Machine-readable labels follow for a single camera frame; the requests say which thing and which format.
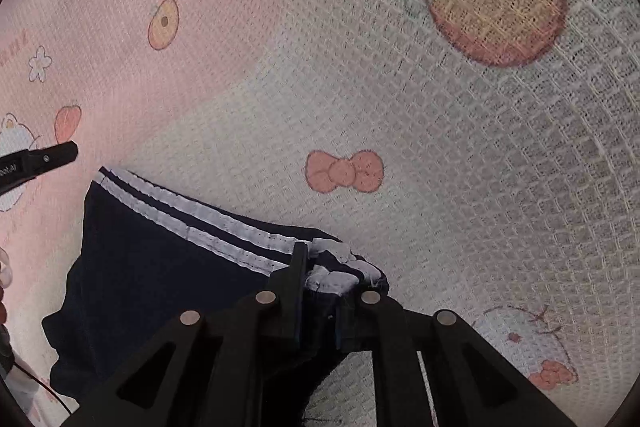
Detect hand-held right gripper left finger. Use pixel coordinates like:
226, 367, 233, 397
65, 242, 310, 427

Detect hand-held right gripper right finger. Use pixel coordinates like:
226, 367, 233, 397
336, 289, 576, 427

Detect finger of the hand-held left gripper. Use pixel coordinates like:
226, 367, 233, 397
27, 141, 79, 175

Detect navy blue shorts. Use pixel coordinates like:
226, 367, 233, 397
42, 166, 391, 427

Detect pink cartoon printed blanket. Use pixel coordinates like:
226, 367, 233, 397
0, 0, 640, 427

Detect black cable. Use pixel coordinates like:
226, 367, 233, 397
10, 359, 73, 415

